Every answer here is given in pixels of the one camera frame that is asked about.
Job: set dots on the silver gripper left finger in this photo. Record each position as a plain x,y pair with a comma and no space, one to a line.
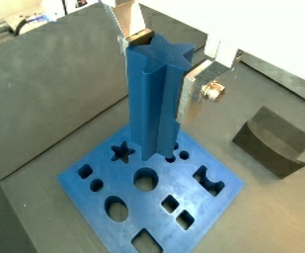
127,17

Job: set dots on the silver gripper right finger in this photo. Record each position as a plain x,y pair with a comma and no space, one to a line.
201,85

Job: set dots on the blue star-shaped peg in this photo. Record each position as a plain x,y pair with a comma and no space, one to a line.
156,66

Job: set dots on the white and blue device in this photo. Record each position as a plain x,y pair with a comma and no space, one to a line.
47,12

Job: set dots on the dark grey raised mat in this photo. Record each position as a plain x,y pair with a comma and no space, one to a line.
62,75

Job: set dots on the blue shape-sorting board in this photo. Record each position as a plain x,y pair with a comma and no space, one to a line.
163,199

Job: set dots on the black curved plastic bracket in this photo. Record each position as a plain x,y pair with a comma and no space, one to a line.
273,141

